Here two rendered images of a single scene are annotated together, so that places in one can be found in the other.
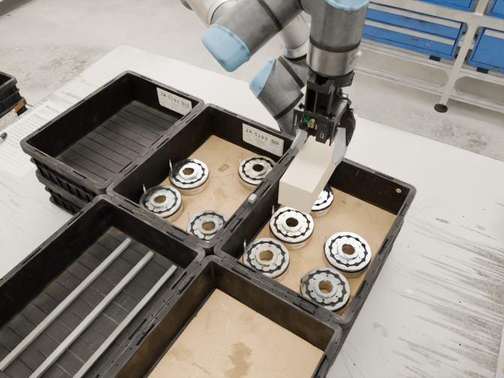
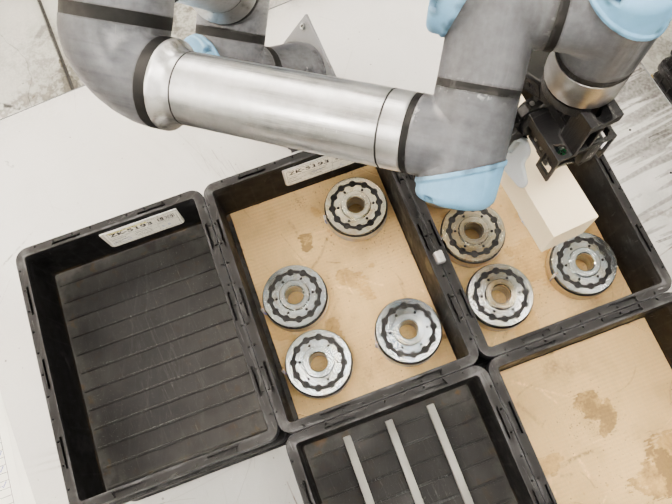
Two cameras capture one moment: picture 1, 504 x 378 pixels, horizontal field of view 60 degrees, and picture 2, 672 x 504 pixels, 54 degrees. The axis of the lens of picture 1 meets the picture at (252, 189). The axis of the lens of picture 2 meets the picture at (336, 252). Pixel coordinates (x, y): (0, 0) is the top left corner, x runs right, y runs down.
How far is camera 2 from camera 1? 65 cm
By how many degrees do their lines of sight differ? 32
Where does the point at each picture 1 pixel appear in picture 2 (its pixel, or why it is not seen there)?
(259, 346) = (593, 378)
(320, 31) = (616, 71)
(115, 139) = (126, 352)
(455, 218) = not seen: hidden behind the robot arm
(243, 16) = (493, 133)
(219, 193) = (347, 277)
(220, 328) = (545, 405)
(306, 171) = (559, 196)
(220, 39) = (481, 187)
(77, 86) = not seen: outside the picture
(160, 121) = (140, 266)
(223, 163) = (296, 237)
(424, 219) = not seen: hidden behind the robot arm
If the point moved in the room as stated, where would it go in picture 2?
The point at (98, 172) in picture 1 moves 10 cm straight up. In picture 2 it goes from (182, 413) to (163, 408)
